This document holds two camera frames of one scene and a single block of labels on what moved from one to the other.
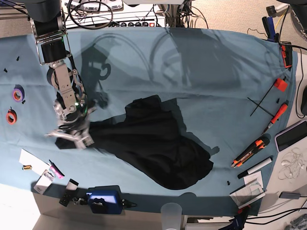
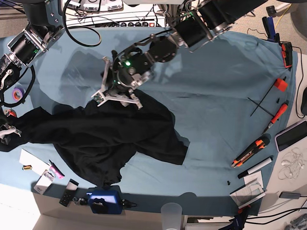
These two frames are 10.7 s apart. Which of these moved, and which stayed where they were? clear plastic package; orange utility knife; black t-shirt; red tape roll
Moved: black t-shirt
Stayed: clear plastic package; red tape roll; orange utility knife
